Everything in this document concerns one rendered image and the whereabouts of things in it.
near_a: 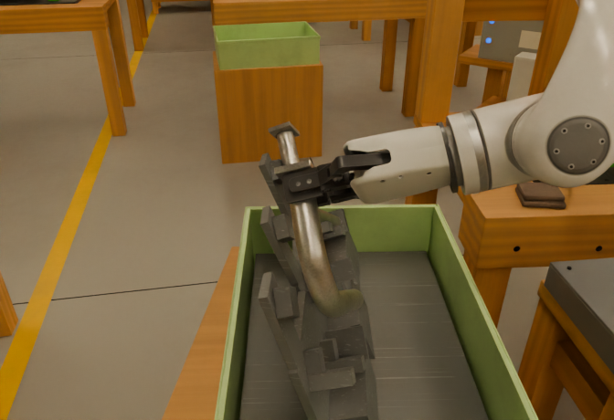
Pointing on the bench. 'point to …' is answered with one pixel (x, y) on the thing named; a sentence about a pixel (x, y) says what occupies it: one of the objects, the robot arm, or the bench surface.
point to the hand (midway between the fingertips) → (307, 190)
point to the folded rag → (540, 195)
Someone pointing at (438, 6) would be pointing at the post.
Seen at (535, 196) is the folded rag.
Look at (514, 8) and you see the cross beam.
